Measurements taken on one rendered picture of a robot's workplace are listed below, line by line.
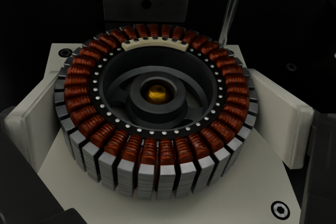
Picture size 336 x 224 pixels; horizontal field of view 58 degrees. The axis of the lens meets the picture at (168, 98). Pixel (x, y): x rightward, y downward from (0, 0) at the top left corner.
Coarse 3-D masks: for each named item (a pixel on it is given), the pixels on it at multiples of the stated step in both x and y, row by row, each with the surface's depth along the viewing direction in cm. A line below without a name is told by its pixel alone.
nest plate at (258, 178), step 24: (72, 48) 23; (48, 72) 21; (192, 96) 21; (264, 144) 19; (48, 168) 17; (72, 168) 17; (240, 168) 18; (264, 168) 18; (72, 192) 16; (96, 192) 16; (216, 192) 17; (240, 192) 17; (264, 192) 17; (288, 192) 17; (96, 216) 15; (120, 216) 15; (144, 216) 15; (168, 216) 15; (192, 216) 16; (216, 216) 16; (240, 216) 16; (264, 216) 16; (288, 216) 16
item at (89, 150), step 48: (96, 48) 18; (144, 48) 19; (192, 48) 19; (96, 96) 16; (240, 96) 16; (96, 144) 14; (144, 144) 14; (192, 144) 14; (240, 144) 15; (144, 192) 15; (192, 192) 16
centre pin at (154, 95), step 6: (150, 90) 17; (156, 90) 17; (162, 90) 17; (144, 96) 18; (150, 96) 17; (156, 96) 17; (162, 96) 17; (168, 96) 18; (150, 102) 17; (156, 102) 17; (162, 102) 17
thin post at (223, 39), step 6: (228, 0) 22; (234, 0) 22; (228, 6) 22; (234, 6) 22; (228, 12) 22; (234, 12) 22; (228, 18) 23; (222, 24) 23; (228, 24) 23; (222, 30) 24; (228, 30) 24; (222, 36) 24; (222, 42) 24
